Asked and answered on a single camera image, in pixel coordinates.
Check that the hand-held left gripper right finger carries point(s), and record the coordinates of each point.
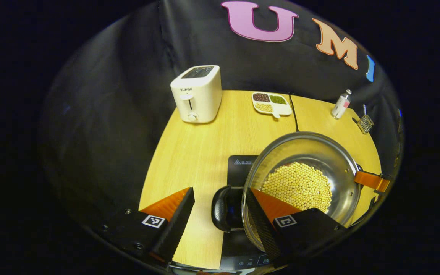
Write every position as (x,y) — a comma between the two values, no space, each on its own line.
(260,225)

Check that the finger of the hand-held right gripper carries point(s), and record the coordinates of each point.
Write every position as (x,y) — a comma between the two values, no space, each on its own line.
(371,180)

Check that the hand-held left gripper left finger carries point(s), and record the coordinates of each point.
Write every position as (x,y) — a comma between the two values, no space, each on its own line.
(178,221)

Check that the black induction cooktop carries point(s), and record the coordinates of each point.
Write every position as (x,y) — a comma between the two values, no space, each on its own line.
(243,168)

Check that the stainless steel pot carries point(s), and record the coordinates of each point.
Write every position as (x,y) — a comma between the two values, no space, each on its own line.
(311,149)

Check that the pile of yellow soybeans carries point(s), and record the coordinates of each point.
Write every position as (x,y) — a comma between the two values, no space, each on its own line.
(298,187)

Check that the clear bottle with pink label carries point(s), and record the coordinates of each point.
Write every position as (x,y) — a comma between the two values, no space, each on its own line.
(341,106)

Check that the white toaster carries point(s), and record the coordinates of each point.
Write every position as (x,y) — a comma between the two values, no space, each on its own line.
(199,103)

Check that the white divided bean dish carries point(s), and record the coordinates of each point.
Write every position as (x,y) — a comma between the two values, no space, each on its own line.
(271,105)

